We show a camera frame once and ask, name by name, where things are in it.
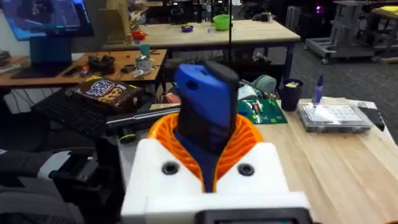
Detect white orange right gripper right finger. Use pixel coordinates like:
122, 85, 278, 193
213, 113, 312, 203

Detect white orange right gripper left finger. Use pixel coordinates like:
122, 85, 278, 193
120, 112, 206, 218

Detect blue electric screwdriver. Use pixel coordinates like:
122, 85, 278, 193
172, 60, 241, 194

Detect black and silver bar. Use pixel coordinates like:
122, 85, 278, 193
104, 106, 182, 128

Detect green board with toy blocks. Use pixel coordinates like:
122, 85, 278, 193
237, 98, 289, 125

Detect dark cup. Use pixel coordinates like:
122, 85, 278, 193
278, 78, 304, 112

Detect pale green tape roll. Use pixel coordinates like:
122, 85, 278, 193
251, 74, 277, 94

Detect clear plastic parts box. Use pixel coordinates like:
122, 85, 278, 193
297, 103, 374, 134

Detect brown snack box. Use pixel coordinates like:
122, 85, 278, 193
72, 75, 144, 114

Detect blue pen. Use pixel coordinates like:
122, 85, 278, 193
311, 75, 325, 108

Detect black keyboard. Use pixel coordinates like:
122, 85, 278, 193
30, 88, 109, 138

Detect white mug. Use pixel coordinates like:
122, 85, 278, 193
134, 55, 154, 75

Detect brown wooden desk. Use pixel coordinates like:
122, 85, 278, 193
0, 49, 168, 94

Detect black headset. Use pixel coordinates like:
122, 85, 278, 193
88, 55, 116, 75

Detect teal cup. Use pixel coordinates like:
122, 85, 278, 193
138, 44, 151, 58

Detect red small pot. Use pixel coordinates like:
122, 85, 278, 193
131, 29, 147, 41

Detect long wooden table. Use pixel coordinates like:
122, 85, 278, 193
101, 19, 302, 82

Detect green bowl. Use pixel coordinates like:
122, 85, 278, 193
212, 14, 234, 31

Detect grey wheeled cart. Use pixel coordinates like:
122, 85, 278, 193
303, 0, 398, 65

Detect computer monitor with blue stand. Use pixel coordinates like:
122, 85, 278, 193
0, 0, 95, 67

